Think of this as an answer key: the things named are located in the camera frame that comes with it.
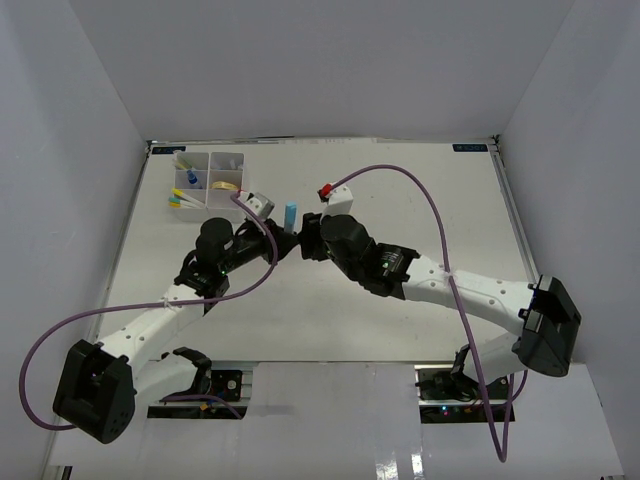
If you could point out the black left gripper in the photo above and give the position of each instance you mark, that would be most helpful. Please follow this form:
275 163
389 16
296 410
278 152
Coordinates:
284 241

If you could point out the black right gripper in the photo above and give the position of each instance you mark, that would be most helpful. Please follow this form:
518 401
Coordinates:
310 238

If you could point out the light blue highlighter cap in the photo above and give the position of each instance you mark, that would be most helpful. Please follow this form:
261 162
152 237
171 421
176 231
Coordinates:
290 214

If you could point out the yellow masking tape roll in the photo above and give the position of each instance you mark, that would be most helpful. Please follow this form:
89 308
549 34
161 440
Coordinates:
223 185

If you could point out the white marker orange cap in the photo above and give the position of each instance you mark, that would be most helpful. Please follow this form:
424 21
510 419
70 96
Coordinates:
175 202

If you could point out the blue cap spray bottle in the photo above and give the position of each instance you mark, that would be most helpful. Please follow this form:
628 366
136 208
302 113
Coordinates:
193 180

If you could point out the white marker yellow cap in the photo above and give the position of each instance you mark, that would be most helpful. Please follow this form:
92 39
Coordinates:
184 196

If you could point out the thin yellow highlighter pen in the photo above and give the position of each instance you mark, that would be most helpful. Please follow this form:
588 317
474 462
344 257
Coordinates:
180 162

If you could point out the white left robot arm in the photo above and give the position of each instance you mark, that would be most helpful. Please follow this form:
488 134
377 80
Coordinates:
101 382

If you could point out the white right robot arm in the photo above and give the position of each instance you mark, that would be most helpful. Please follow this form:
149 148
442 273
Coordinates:
393 271

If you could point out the white right organizer box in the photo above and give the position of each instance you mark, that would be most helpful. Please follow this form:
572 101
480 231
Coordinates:
225 177

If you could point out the white organizer box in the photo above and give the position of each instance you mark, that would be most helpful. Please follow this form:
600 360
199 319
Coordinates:
225 177
189 194

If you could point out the white left organizer box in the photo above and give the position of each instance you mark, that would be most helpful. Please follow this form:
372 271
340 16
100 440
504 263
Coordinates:
189 194

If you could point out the black left table logo label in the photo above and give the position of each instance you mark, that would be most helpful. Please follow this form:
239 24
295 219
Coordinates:
167 150

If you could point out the black table logo label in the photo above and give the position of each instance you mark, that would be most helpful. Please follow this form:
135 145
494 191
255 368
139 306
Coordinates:
469 147
167 150

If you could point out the white front cover panel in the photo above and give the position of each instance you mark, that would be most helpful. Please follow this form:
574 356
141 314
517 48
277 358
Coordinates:
357 421

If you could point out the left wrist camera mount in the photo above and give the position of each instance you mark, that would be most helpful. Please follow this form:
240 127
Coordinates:
255 205

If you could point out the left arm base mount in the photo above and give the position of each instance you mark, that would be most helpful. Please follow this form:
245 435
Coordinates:
187 385

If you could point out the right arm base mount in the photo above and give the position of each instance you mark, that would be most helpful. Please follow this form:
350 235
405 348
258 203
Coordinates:
446 396

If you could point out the aluminium table edge rail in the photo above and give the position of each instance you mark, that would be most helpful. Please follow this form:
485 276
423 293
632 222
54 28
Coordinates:
520 235

